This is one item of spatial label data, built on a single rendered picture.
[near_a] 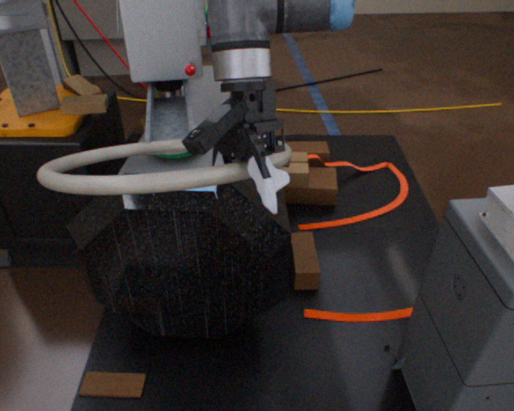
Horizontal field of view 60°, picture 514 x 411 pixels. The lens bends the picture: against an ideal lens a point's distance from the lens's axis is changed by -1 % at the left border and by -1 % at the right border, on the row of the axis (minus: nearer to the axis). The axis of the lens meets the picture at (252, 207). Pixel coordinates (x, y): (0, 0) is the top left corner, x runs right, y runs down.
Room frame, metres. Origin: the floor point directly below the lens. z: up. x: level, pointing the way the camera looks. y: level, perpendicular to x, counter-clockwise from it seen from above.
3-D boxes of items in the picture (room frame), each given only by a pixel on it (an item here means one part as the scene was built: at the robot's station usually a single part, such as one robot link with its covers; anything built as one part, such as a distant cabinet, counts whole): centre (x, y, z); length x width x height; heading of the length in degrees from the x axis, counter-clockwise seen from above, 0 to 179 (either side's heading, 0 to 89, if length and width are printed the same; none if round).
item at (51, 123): (1.98, 1.03, 0.76); 0.49 x 0.49 x 0.05; 0
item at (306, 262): (1.65, -0.26, 0.07); 0.30 x 0.12 x 0.12; 2
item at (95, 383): (0.98, 0.57, 0.02); 0.25 x 0.10 x 0.01; 88
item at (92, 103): (1.93, 0.78, 0.81); 0.20 x 0.10 x 0.05; 98
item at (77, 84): (2.14, 0.86, 0.80); 0.20 x 0.10 x 0.05; 48
